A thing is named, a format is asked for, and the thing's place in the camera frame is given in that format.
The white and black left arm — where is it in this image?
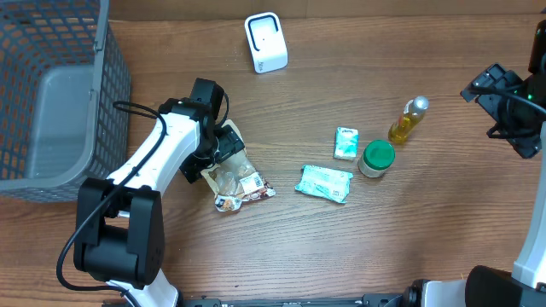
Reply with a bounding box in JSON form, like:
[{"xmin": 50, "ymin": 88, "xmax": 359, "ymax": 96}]
[{"xmin": 56, "ymin": 78, "xmax": 245, "ymax": 306}]

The teal snack bar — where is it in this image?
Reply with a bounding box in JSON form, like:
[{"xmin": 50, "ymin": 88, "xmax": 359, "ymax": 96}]
[{"xmin": 295, "ymin": 165, "xmax": 353, "ymax": 204}]

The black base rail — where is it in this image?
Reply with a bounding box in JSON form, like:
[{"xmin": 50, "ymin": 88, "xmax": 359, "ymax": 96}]
[{"xmin": 102, "ymin": 279, "xmax": 470, "ymax": 307}]

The brown snack packet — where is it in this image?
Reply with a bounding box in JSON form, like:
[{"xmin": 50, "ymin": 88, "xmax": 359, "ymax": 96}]
[{"xmin": 199, "ymin": 119, "xmax": 277, "ymax": 213}]

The white barcode scanner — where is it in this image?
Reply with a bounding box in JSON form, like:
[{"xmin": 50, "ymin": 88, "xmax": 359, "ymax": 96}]
[{"xmin": 244, "ymin": 12, "xmax": 288, "ymax": 74}]

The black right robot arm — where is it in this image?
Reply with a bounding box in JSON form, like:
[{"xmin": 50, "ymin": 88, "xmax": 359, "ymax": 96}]
[{"xmin": 460, "ymin": 20, "xmax": 545, "ymax": 307}]

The yellow liquid bottle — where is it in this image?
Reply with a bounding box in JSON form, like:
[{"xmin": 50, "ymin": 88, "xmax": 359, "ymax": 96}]
[{"xmin": 388, "ymin": 96, "xmax": 429, "ymax": 144}]

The dark grey mesh basket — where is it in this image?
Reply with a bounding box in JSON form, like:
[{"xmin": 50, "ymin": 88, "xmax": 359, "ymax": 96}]
[{"xmin": 1, "ymin": 0, "xmax": 131, "ymax": 202}]

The green lidded jar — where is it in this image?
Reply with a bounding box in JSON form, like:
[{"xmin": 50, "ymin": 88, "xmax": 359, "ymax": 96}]
[{"xmin": 357, "ymin": 140, "xmax": 396, "ymax": 178}]

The teal Kleenex tissue pack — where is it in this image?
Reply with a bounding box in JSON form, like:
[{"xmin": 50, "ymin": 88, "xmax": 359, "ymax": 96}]
[{"xmin": 334, "ymin": 127, "xmax": 359, "ymax": 160}]

